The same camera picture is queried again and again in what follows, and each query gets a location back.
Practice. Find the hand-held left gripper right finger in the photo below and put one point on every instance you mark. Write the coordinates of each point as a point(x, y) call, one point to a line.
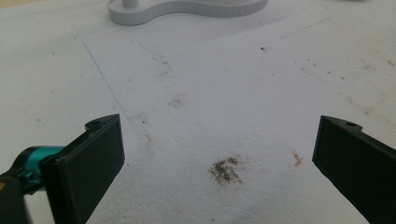
point(358, 165)

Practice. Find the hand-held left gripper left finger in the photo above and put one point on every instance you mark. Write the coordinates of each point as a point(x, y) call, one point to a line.
point(84, 168)

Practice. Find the white ribbed stand base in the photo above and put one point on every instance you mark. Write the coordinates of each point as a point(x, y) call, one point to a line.
point(186, 8)

